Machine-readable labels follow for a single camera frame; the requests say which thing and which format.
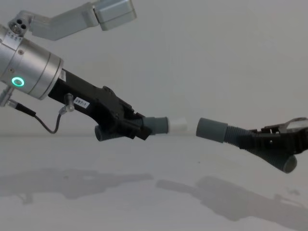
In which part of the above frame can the grey ribbed hose plain cuff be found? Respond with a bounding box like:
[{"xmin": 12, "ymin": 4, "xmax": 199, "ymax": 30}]
[{"xmin": 195, "ymin": 117, "xmax": 298, "ymax": 174}]

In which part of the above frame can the grey ribbed hose white tip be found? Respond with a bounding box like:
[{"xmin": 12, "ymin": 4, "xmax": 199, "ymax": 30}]
[{"xmin": 94, "ymin": 115, "xmax": 189, "ymax": 143}]

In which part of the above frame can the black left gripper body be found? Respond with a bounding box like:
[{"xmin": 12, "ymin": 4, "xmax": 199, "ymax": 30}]
[{"xmin": 48, "ymin": 69, "xmax": 121, "ymax": 126}]

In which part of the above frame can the thin dark gripper cable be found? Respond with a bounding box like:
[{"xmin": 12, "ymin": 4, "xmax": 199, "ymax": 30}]
[{"xmin": 0, "ymin": 92, "xmax": 74, "ymax": 134}]

